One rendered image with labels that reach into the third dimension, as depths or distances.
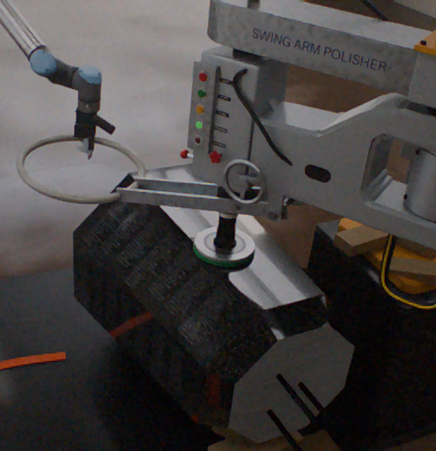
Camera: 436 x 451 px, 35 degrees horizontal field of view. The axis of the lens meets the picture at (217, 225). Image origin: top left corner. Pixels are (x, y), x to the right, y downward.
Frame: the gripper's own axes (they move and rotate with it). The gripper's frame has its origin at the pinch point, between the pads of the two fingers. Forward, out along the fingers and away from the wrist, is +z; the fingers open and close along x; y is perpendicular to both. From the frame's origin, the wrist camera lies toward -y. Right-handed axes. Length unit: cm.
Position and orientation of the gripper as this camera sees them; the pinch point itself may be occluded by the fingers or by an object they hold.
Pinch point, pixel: (92, 153)
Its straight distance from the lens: 294.1
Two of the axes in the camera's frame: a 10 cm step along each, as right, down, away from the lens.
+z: -1.5, 8.2, 5.5
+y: -9.9, -1.3, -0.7
